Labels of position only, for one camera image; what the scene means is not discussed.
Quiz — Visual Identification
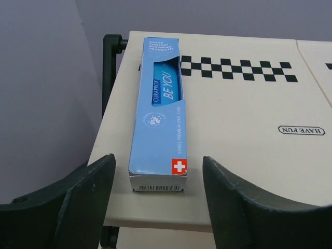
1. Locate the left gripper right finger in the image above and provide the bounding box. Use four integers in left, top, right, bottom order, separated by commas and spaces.
202, 156, 331, 248

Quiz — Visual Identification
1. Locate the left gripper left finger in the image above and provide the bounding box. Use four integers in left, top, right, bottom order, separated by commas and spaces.
1, 154, 116, 248

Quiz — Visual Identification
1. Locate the blue toothpaste box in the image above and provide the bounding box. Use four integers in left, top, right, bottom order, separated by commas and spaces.
128, 37, 188, 192

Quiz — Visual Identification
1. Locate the beige three-tier shelf rack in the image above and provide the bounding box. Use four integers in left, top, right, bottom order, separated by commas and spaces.
90, 31, 331, 233

